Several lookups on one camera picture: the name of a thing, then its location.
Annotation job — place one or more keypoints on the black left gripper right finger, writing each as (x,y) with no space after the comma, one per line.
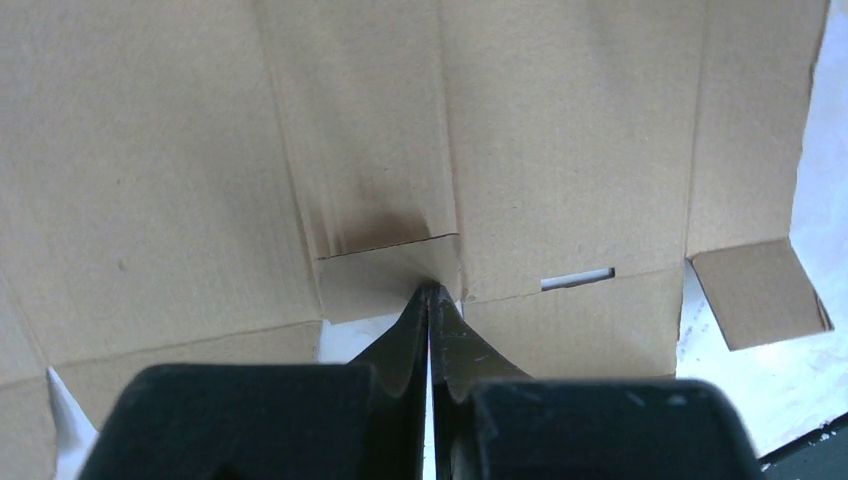
(494,421)

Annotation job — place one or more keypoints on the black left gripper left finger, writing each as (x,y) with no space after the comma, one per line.
(360,420)

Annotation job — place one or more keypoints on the brown cardboard box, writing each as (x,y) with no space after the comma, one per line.
(211,180)

